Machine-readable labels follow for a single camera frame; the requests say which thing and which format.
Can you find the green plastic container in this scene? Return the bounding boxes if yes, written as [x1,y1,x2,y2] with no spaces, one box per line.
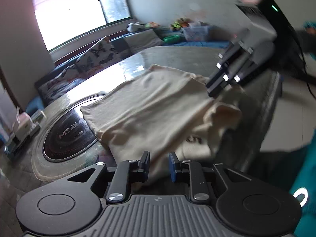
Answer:
[163,35,182,44]

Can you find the black round induction cooker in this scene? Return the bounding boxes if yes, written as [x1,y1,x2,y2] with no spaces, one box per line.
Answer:
[42,103,100,163]

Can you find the open soft tissue pack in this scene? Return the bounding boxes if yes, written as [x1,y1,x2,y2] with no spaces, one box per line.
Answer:
[13,107,34,137]

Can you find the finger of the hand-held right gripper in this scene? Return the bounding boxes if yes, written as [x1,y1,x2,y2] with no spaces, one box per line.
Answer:
[206,41,242,97]
[231,47,258,87]

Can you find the small stuffed dolls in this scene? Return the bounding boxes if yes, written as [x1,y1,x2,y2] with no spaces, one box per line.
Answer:
[170,18,191,29]

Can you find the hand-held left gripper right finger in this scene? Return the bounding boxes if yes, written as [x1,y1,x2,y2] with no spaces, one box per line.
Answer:
[168,151,248,201]

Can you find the butterfly print pillow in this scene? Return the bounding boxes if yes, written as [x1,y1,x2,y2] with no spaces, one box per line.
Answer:
[40,66,95,102]
[75,36,124,74]

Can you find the clear plastic storage box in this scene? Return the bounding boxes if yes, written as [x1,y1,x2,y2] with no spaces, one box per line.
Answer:
[181,24,211,42]

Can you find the blue black smart watch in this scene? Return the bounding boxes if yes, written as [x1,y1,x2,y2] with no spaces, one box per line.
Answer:
[4,136,31,157]

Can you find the cream sweatshirt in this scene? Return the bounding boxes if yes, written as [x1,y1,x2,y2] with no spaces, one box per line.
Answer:
[80,64,245,186]

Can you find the white power strip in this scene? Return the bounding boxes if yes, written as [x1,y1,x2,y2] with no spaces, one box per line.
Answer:
[15,123,41,142]

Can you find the window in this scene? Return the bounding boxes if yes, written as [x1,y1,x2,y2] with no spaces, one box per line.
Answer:
[32,0,133,53]

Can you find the black cable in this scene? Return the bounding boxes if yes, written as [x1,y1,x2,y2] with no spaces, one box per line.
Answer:
[290,22,316,99]

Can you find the person's teal clothing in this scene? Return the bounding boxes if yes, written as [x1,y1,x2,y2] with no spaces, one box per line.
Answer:
[288,126,316,237]

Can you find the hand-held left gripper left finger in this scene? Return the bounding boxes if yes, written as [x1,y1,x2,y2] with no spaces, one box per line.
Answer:
[68,150,151,202]

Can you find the grey pillow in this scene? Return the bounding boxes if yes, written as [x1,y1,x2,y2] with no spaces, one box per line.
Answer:
[123,29,165,54]

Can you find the dark blue sofa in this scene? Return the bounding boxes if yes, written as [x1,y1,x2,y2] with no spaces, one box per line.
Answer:
[26,28,230,114]

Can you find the panda plush toy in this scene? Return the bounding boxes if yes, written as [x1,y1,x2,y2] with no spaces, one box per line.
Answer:
[127,22,146,33]

